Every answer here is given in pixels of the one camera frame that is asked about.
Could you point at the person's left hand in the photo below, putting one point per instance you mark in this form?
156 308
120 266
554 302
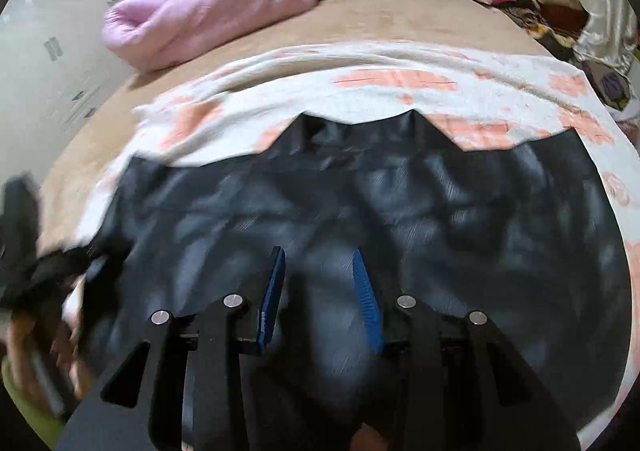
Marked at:
65 348

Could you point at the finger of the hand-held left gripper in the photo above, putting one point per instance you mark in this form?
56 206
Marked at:
70 266

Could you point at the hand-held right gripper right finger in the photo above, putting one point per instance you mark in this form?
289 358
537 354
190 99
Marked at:
367 301

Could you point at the person's left forearm green sleeve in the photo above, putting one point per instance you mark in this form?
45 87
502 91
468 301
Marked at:
25 416

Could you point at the black leather jacket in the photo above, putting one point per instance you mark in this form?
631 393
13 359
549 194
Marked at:
350 191

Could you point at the pink quilt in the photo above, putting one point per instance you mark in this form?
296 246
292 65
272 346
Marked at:
200 16

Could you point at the white wardrobe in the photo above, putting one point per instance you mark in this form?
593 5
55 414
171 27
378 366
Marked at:
60 56

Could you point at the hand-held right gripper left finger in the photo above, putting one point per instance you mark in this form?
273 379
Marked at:
270 301

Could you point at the white pink floral blanket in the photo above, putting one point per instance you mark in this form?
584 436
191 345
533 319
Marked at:
380 63

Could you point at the cream satin curtain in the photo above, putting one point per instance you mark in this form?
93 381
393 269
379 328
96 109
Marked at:
605 21

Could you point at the purple patterned cloth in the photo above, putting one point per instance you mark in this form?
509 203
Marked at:
614 88

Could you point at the beige bed sheet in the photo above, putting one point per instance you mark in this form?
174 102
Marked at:
400 16

